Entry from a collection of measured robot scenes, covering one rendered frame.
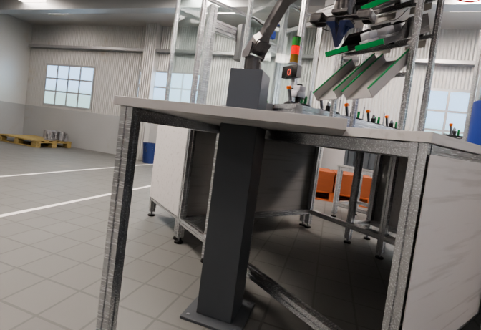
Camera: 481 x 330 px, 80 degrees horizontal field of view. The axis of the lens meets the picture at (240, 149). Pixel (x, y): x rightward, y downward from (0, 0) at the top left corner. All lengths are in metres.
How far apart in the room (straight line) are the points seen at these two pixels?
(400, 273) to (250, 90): 0.80
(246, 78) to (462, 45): 5.20
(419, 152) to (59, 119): 8.26
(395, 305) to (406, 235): 0.20
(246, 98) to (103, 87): 6.69
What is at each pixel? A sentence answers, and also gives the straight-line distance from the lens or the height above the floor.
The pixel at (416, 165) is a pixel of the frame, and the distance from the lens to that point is 0.94.
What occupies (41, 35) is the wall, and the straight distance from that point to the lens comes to 9.53.
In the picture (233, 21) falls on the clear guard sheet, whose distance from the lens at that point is 3.02.
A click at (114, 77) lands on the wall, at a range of 7.56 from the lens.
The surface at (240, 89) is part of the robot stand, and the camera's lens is 1.20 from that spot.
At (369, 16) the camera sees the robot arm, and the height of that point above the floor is 1.16.
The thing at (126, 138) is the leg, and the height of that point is 0.73.
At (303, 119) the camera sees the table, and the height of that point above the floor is 0.84.
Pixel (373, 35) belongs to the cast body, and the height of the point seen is 1.24.
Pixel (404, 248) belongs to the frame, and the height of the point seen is 0.53.
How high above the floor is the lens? 0.78
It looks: 2 degrees down
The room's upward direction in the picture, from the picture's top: 8 degrees clockwise
